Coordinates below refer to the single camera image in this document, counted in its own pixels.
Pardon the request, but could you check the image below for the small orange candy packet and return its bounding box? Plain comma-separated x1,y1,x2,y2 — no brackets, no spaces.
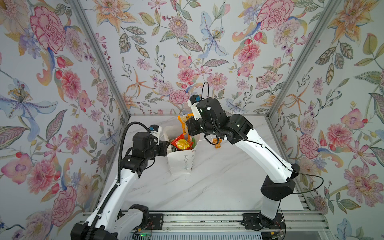
178,114,194,135

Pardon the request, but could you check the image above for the small red snack packet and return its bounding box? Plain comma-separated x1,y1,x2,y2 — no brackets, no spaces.
171,134,189,151

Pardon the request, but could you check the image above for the white paper gift bag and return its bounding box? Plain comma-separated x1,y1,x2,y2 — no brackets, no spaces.
164,126,202,176

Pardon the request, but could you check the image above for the orange Foxs candy bag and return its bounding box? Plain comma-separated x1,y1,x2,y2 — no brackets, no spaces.
187,135,197,150

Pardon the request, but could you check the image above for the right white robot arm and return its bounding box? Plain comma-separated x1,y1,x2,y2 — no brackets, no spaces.
186,95,300,221

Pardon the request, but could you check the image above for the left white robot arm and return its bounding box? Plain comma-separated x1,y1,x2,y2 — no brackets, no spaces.
71,128,170,240

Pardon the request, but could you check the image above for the small orange snack packet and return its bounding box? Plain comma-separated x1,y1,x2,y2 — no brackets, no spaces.
212,138,222,149

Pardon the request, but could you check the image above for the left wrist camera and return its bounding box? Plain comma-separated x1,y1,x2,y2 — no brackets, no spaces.
149,125,162,145

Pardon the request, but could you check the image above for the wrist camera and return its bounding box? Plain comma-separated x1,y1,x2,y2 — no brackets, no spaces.
149,125,162,145
188,95,201,121

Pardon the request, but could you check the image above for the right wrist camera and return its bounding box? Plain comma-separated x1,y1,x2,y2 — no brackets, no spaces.
188,95,201,121

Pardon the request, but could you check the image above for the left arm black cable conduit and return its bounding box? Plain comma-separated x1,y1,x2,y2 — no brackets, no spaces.
83,121,151,240

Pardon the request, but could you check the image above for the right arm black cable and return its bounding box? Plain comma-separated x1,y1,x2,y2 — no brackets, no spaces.
200,80,325,240

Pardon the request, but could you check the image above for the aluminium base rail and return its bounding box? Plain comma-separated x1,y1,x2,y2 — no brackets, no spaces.
73,209,331,235

